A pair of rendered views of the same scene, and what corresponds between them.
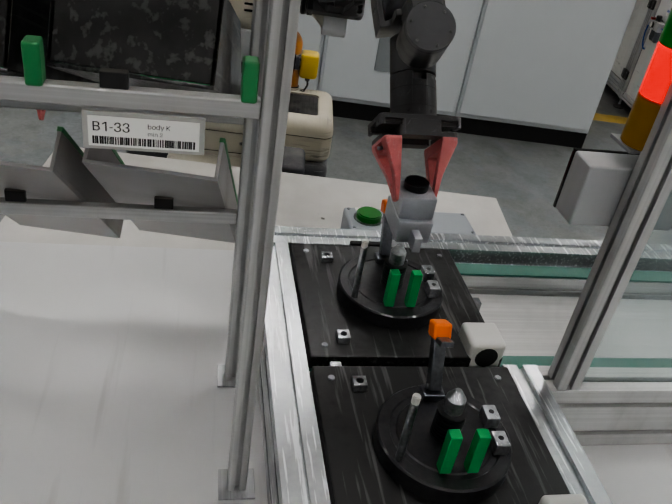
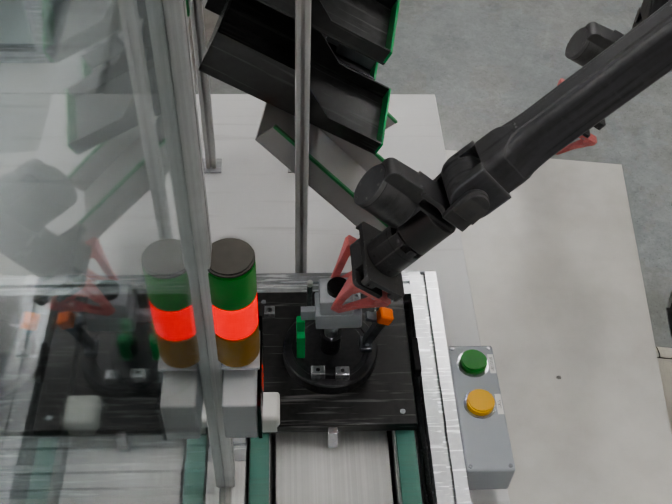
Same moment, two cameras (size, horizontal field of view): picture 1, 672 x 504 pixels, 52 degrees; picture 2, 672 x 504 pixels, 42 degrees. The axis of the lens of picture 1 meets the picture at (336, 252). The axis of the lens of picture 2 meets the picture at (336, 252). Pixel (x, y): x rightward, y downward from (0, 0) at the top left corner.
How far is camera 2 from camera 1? 131 cm
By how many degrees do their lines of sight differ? 71
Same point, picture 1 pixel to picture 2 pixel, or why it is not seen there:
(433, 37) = (361, 191)
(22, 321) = not seen: hidden behind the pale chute
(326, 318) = (295, 306)
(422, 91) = (382, 238)
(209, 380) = not seen: hidden behind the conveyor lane
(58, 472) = (220, 215)
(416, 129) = (353, 251)
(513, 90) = not seen: outside the picture
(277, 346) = (269, 279)
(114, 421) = (258, 235)
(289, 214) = (556, 346)
